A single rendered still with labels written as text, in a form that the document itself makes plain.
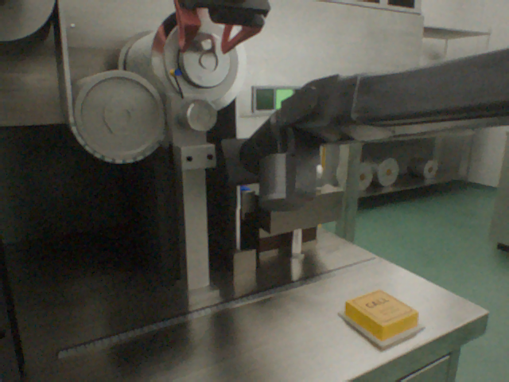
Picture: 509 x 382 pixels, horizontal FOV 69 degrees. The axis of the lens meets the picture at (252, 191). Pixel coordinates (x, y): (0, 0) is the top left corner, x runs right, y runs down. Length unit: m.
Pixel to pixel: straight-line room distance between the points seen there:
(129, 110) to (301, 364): 0.40
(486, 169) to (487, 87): 5.10
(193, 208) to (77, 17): 0.49
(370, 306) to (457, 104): 0.31
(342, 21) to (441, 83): 0.83
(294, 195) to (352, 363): 0.21
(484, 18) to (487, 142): 1.45
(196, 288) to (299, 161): 0.27
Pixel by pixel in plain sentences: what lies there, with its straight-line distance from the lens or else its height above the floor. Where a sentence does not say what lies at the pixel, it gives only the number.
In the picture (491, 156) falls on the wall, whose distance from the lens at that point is 5.40.
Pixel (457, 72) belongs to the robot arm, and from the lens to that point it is 0.36.
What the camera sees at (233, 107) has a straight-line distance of 0.62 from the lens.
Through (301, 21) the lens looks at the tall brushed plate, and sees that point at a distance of 1.08.
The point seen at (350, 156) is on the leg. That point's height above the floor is 0.97.
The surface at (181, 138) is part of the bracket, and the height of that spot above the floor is 1.14.
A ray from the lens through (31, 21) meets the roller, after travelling 0.55.
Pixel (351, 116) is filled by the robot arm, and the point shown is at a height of 1.18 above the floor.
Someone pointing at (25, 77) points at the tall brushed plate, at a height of 1.23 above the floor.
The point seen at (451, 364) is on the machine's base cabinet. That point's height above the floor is 0.79.
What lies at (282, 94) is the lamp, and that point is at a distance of 1.03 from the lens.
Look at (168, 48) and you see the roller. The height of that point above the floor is 1.26.
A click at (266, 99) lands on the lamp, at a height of 1.18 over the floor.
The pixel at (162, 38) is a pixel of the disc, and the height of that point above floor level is 1.28.
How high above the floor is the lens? 1.21
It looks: 15 degrees down
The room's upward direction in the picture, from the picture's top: straight up
